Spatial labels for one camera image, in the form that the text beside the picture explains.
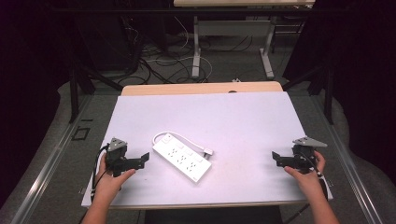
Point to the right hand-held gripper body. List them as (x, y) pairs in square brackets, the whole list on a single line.
[(301, 157)]

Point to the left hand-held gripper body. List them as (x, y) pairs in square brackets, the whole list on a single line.
[(117, 158)]

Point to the white power strip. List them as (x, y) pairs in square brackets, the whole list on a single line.
[(182, 158)]

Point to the person's right hand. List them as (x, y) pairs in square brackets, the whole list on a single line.
[(306, 182)]

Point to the person's left hand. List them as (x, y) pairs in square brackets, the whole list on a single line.
[(110, 183)]

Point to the white table mat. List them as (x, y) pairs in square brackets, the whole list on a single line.
[(243, 124)]

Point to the black metal stand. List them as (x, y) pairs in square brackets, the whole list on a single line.
[(327, 93), (74, 93)]

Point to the light wooden table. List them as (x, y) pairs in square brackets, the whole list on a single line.
[(186, 88)]

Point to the person's dark clothing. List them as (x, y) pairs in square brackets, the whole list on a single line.
[(214, 216)]

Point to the dark equipment cabinet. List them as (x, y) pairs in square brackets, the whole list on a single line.
[(106, 43)]

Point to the white desk with metal legs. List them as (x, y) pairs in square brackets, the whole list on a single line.
[(236, 28)]

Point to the silver floor rail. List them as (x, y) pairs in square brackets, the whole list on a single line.
[(46, 168), (351, 168)]

